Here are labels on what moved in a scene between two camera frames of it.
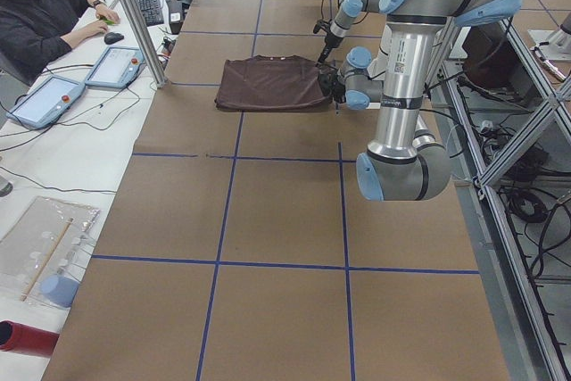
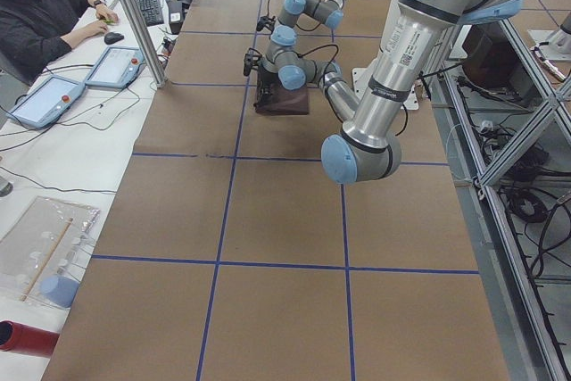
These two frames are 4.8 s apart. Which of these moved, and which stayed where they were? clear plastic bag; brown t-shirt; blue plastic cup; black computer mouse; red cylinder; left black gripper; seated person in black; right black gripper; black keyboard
Moved: left black gripper; right black gripper; brown t-shirt
Stayed: clear plastic bag; blue plastic cup; black keyboard; black computer mouse; red cylinder; seated person in black
